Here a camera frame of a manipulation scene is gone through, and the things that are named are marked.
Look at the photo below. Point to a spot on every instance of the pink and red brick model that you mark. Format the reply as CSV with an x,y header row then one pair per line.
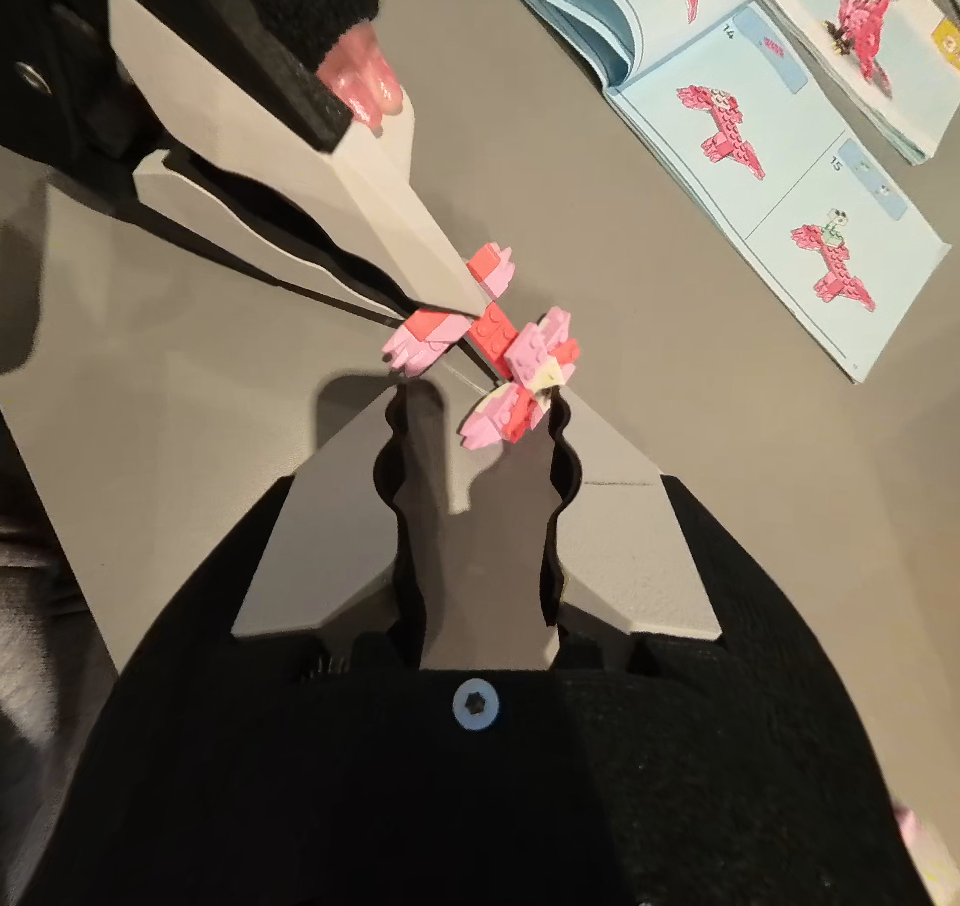
x,y
495,336

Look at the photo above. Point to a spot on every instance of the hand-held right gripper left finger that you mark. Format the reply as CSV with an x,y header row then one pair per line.
x,y
322,561

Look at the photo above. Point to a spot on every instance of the closed booklet with bird cover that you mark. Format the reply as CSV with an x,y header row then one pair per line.
x,y
862,43

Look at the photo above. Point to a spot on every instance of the open light blue instruction booklet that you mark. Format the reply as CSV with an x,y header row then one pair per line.
x,y
750,193

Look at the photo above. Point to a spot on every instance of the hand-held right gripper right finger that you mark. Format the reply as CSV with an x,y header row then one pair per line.
x,y
637,553

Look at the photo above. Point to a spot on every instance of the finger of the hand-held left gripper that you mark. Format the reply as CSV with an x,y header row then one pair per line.
x,y
375,200
195,185

